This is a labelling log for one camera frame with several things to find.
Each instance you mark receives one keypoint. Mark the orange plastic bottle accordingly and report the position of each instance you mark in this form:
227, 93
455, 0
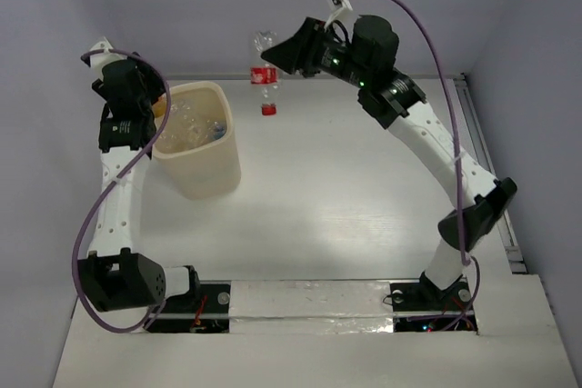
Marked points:
159, 107

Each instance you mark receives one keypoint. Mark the aluminium side rail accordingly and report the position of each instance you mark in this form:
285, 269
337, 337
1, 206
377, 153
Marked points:
473, 140

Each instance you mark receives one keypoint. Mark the silver tape strip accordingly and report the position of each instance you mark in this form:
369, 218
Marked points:
309, 307

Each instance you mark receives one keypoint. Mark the cream plastic bin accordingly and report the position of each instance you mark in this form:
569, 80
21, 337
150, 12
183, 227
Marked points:
199, 168

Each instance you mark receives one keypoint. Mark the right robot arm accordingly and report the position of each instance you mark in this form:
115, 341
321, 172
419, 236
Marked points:
396, 102

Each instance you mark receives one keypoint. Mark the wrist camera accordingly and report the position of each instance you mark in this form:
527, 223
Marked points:
100, 55
340, 10

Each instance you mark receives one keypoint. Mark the dark blue label bottle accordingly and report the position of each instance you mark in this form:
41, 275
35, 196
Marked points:
216, 130

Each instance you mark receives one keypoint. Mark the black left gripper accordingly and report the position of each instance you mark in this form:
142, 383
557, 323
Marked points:
148, 84

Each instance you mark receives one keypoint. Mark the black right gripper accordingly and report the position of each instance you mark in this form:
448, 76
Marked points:
300, 50

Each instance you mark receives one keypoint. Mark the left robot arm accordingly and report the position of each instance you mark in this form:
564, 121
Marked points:
114, 275

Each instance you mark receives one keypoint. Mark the red label clear bottle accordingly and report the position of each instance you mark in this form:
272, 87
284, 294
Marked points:
264, 77

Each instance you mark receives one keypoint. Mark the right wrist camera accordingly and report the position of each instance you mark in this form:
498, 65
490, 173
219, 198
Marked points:
340, 10

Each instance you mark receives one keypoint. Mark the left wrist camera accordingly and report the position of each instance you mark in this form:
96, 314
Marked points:
100, 55

